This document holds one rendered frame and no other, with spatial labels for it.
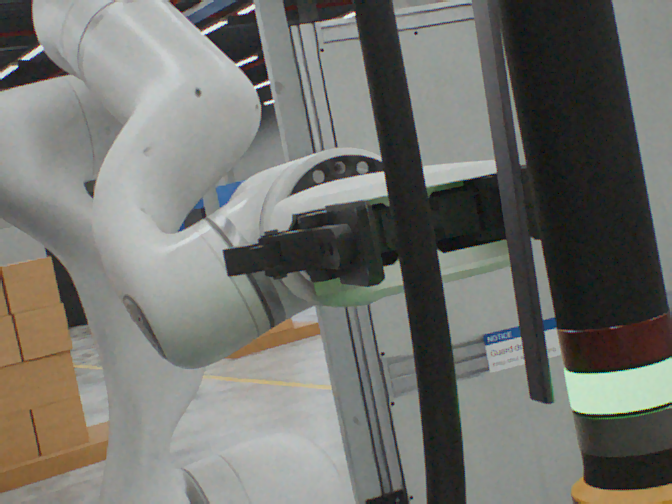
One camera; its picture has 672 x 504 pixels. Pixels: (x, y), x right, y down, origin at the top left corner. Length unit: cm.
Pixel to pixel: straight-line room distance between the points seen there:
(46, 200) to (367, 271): 62
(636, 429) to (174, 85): 48
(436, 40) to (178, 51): 153
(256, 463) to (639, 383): 72
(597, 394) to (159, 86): 47
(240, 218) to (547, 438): 178
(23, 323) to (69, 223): 752
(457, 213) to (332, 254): 9
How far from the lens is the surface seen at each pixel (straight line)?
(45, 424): 863
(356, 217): 40
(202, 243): 62
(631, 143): 33
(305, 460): 103
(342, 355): 217
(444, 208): 48
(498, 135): 32
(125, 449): 99
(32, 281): 853
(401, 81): 26
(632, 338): 33
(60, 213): 100
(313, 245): 44
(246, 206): 62
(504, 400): 230
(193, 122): 73
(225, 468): 101
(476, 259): 49
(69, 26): 87
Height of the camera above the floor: 167
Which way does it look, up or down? 3 degrees down
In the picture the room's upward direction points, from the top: 11 degrees counter-clockwise
